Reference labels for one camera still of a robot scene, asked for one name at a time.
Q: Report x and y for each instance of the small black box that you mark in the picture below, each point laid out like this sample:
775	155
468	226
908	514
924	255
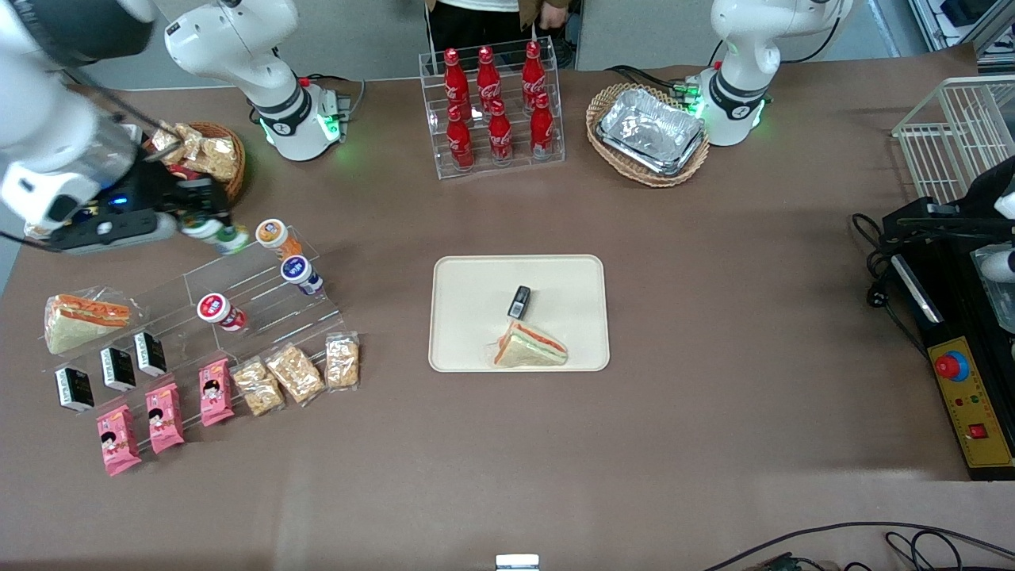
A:
117	369
149	354
74	388
519	301

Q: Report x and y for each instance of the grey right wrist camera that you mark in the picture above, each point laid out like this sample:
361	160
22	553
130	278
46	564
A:
111	234

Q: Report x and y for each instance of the clear acrylic bottle rack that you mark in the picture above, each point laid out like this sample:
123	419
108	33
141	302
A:
511	162

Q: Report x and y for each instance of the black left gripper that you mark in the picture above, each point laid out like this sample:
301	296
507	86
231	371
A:
983	193

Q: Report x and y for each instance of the clear-wrapped peanut brittle bar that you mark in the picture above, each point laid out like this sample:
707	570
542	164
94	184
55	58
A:
295	373
258	388
342	362

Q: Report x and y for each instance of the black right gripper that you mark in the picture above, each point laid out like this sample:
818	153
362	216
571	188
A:
155	193

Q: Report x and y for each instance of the round brown wicker basket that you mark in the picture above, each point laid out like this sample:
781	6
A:
238	178

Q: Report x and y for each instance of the orange gum bottle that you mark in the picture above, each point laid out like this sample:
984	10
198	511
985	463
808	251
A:
273	233

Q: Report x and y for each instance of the aluminium foil tray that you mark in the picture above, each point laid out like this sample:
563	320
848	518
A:
650	127

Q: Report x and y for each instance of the clear bag beige snacks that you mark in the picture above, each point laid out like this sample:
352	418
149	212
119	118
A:
193	136
168	143
220	159

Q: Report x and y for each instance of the wrapped triangle sandwich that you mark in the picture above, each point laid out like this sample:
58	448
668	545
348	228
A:
83	321
530	349

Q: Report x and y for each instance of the black control box yellow panel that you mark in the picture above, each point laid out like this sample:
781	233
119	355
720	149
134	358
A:
971	396

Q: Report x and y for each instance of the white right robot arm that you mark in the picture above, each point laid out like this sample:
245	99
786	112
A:
47	143

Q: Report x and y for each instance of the cream plastic tray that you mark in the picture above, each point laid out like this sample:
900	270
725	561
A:
476	317

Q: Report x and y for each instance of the person in dark trousers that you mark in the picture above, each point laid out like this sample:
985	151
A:
468	28

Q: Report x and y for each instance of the oval light wicker basket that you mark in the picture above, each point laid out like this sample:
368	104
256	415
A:
634	176

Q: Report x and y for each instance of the blue gum bottle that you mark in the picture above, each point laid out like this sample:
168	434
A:
296	270

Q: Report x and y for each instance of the red gum bottle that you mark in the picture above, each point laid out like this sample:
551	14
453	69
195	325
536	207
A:
212	308

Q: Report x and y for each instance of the aluminium frame shelf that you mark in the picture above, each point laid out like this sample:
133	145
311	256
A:
967	16

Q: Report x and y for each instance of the pink snack packet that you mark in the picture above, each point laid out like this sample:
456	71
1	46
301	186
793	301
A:
117	440
216	392
164	418

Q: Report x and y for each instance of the clear acrylic stepped stand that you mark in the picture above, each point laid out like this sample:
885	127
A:
262	313

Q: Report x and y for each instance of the red cola bottle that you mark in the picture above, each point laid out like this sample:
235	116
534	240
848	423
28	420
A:
488	75
499	135
533	71
541	127
454	79
460	143

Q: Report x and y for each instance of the green gum bottle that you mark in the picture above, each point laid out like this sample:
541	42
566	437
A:
232	239

